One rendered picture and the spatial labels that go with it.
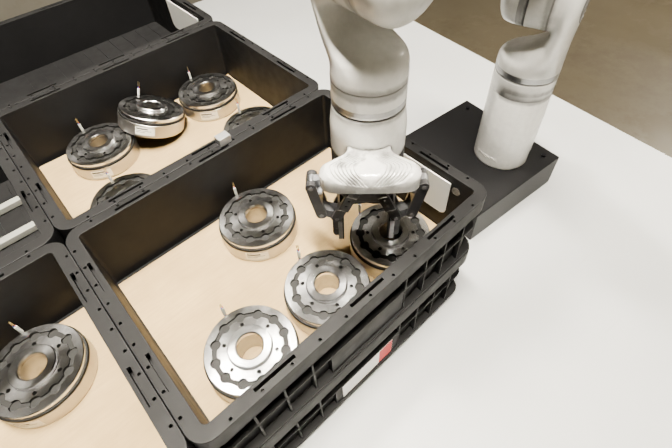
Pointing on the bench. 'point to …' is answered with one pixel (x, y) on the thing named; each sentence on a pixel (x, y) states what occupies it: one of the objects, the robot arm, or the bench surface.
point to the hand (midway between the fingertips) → (365, 225)
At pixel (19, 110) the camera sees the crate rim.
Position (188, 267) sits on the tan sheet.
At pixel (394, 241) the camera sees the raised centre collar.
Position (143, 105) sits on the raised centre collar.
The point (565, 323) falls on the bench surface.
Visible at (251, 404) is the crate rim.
